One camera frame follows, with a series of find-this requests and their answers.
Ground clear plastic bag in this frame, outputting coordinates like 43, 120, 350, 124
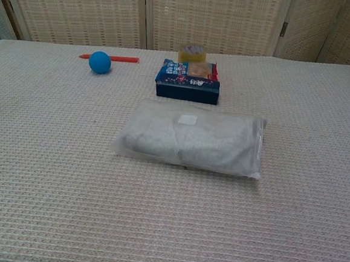
108, 95, 269, 183

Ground dark blue printed box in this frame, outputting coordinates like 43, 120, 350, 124
152, 57, 223, 106

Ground yellowish packing tape roll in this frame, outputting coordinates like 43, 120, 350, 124
177, 44, 208, 64

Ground red stick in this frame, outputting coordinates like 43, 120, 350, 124
79, 53, 140, 64

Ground beige waffle tablecloth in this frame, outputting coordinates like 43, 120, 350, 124
0, 35, 350, 262

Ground blue ball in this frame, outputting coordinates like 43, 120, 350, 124
88, 50, 112, 76

